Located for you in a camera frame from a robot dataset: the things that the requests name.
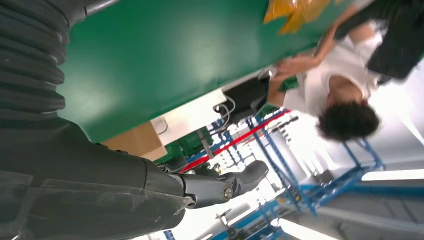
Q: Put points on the green table board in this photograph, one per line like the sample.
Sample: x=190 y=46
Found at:
x=165 y=49

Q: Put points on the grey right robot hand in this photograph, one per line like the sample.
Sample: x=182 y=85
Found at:
x=82 y=182

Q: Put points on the blue metal rack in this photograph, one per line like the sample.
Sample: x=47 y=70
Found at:
x=318 y=195

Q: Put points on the green plastic crate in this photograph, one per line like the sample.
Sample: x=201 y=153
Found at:
x=188 y=144

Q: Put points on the person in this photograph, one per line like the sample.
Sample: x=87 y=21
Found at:
x=331 y=73

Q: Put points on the black carrying case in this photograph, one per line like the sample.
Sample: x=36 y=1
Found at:
x=248 y=96

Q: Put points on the brown cardboard box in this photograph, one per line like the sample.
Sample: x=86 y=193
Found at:
x=136 y=139

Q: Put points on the yellow taped cardboard sheet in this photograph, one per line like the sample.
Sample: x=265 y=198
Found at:
x=291 y=13

